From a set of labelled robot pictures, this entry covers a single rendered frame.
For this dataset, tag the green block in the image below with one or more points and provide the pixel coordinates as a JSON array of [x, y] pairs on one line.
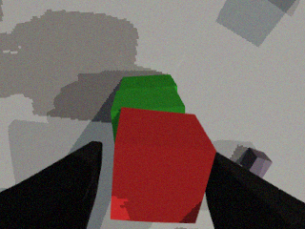
[[143, 83], [152, 99]]

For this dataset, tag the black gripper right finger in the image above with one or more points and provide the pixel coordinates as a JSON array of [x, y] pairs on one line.
[[238, 199]]

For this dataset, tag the red block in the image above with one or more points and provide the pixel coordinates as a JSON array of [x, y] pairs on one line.
[[162, 161]]

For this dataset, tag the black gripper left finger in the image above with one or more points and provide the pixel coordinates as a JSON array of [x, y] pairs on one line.
[[59, 197]]

